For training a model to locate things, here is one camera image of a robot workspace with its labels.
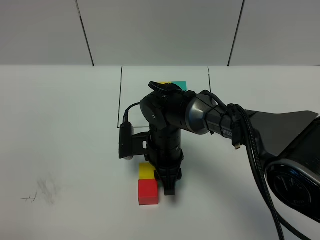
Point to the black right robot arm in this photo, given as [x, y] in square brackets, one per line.
[286, 145]

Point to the red block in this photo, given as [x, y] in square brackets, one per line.
[148, 193]

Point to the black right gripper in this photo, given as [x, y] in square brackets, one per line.
[167, 168]

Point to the yellow template block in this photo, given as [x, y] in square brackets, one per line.
[165, 82]

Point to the teal template block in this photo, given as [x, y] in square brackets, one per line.
[181, 84]

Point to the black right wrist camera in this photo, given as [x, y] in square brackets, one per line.
[126, 131]

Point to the black right camera mount bracket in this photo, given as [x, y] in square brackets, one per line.
[139, 144]

